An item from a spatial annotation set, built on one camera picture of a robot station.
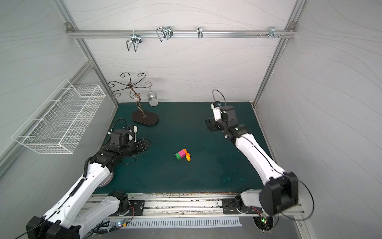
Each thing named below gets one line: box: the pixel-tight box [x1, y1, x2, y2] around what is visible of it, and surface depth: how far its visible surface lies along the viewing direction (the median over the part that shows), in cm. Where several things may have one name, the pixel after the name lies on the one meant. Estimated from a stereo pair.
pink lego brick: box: [177, 149, 187, 159], surface depth 92 cm
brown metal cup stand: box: [108, 72, 160, 126], surface depth 92 cm
